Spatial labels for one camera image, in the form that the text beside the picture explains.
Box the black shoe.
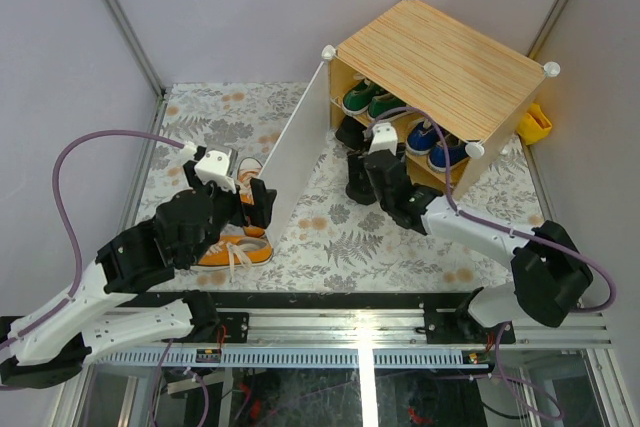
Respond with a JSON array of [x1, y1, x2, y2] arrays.
[[335, 116, 370, 151], [345, 152, 377, 206]]

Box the white cabinet door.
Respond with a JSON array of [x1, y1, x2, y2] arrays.
[[260, 62, 330, 247]]

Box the wooden shoe cabinet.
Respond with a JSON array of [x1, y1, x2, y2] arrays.
[[322, 0, 560, 199]]

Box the aluminium rail frame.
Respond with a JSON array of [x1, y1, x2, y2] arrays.
[[89, 306, 614, 354]]

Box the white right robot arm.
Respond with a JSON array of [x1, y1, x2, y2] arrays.
[[363, 150, 593, 342]]

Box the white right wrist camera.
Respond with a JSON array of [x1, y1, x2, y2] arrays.
[[368, 122, 398, 155]]

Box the green sneaker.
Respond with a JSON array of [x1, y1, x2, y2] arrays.
[[341, 77, 386, 116], [366, 92, 407, 121]]

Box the grey slotted cable duct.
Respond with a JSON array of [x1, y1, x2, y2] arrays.
[[100, 347, 488, 370]]

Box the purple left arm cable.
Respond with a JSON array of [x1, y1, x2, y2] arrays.
[[0, 130, 189, 353]]

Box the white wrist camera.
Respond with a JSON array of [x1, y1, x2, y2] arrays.
[[368, 122, 398, 155], [180, 141, 238, 193]]

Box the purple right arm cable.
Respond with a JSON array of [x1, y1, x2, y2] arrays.
[[369, 105, 615, 314]]

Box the orange sneaker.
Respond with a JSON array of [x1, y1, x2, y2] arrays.
[[193, 235, 273, 282], [236, 157, 265, 238]]

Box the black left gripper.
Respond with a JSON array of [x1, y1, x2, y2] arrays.
[[189, 161, 279, 267]]

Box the yellow plastic bin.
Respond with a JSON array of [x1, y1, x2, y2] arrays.
[[516, 103, 553, 146]]

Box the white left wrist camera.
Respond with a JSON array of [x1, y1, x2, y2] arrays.
[[180, 141, 238, 193]]

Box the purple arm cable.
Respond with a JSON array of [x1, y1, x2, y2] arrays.
[[0, 130, 189, 353], [369, 105, 615, 314]]

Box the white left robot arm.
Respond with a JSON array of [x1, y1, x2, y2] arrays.
[[1, 161, 277, 390]]

